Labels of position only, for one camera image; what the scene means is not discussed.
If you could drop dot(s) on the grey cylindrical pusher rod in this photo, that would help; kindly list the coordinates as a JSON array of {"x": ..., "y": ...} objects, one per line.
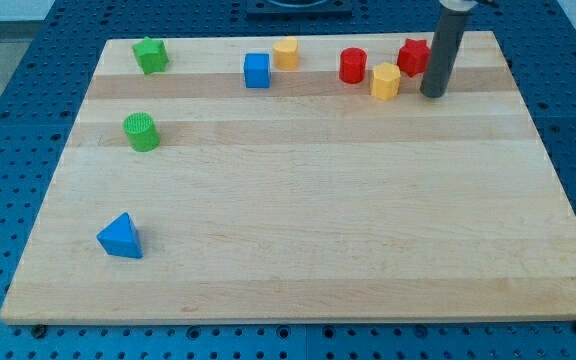
[{"x": 445, "y": 46}]

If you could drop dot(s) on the blue triangle block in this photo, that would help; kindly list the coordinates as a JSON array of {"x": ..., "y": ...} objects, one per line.
[{"x": 121, "y": 238}]

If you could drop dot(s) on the red star block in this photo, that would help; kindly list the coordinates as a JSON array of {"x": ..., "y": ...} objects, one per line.
[{"x": 413, "y": 56}]

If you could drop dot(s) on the yellow hexagon block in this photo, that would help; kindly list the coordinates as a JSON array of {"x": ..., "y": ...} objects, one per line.
[{"x": 385, "y": 80}]

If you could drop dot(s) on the red cylinder block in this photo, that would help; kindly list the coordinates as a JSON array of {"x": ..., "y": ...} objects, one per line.
[{"x": 352, "y": 65}]

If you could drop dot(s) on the yellow heart block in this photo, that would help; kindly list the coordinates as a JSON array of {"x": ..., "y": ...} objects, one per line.
[{"x": 285, "y": 54}]

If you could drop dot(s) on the wooden board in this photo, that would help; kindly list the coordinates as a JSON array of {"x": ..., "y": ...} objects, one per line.
[{"x": 307, "y": 202}]

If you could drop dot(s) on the blue cube block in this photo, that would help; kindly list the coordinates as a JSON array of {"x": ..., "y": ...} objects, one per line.
[{"x": 257, "y": 72}]

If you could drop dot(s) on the green star block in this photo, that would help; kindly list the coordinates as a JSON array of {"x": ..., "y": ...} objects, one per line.
[{"x": 151, "y": 55}]

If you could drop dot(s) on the green cylinder block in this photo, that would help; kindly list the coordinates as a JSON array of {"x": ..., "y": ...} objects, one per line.
[{"x": 141, "y": 132}]

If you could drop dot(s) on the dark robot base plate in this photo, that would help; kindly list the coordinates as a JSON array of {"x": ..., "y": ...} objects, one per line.
[{"x": 298, "y": 7}]

